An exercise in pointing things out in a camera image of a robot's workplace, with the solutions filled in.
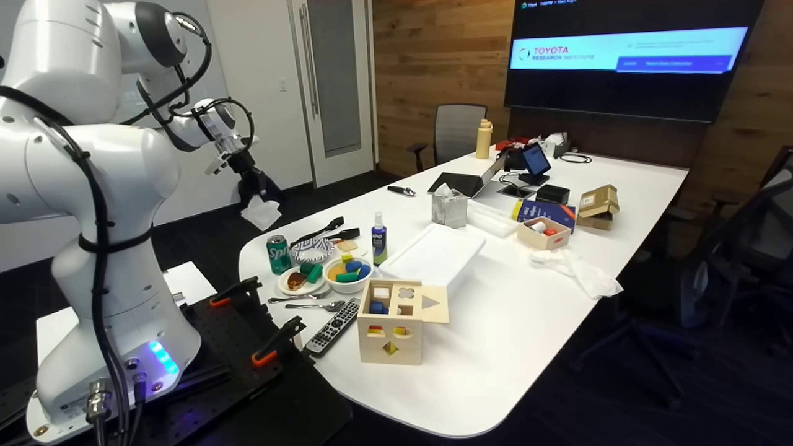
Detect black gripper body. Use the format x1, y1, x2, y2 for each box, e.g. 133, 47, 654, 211
219, 145, 268, 192

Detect black remote control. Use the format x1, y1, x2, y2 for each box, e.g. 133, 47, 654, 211
301, 294, 361, 358

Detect green soda can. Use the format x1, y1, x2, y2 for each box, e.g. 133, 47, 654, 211
265, 233, 295, 275

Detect black spatula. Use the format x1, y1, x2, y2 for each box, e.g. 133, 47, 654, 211
286, 213, 347, 249

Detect orange and black tongs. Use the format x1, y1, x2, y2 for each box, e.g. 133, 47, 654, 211
324, 225, 361, 246

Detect small white plate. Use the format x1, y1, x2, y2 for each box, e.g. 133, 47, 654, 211
273, 264, 329, 300

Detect silver spoon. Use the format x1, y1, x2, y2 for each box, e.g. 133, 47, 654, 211
265, 291, 327, 305

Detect black clamp orange grip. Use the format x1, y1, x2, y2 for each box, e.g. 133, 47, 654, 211
244, 313, 307, 368
207, 275, 265, 313

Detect white base board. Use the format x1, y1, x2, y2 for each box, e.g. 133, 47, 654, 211
32, 259, 218, 368

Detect blue bottle with white cap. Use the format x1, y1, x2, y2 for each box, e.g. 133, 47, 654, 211
368, 211, 390, 270

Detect white bowl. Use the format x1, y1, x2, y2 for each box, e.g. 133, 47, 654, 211
321, 252, 376, 298

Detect white door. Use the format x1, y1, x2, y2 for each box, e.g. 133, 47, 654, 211
286, 0, 379, 190

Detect silver fork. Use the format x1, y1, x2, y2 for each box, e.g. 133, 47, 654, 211
283, 300, 347, 315

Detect black mounting board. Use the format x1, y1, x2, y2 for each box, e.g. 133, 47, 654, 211
156, 275, 357, 446

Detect wooden shape sorter box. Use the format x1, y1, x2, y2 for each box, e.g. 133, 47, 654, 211
355, 278, 454, 366

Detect grey back office chair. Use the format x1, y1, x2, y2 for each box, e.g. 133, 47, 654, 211
408, 102, 491, 173

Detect tan plastic bottle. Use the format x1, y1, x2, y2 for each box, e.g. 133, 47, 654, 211
474, 116, 496, 161

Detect black bag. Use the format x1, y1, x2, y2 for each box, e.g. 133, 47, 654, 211
503, 144, 530, 170

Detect black tablet on stand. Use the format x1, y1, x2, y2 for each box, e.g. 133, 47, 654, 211
517, 140, 554, 189

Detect small open wooden box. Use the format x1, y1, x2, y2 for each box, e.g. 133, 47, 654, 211
516, 216, 575, 252

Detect small black box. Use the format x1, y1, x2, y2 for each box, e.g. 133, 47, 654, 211
532, 184, 573, 208

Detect white plastic bag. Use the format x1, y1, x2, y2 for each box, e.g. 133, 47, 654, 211
528, 246, 627, 301

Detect open cardboard box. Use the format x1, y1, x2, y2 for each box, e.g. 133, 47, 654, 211
575, 181, 621, 233

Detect grey mesh office chair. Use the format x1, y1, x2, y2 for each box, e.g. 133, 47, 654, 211
677, 145, 793, 366

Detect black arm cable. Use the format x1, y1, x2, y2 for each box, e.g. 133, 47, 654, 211
0, 83, 133, 446

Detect wall mounted tv screen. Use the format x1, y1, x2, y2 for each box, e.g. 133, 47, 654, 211
503, 0, 766, 127

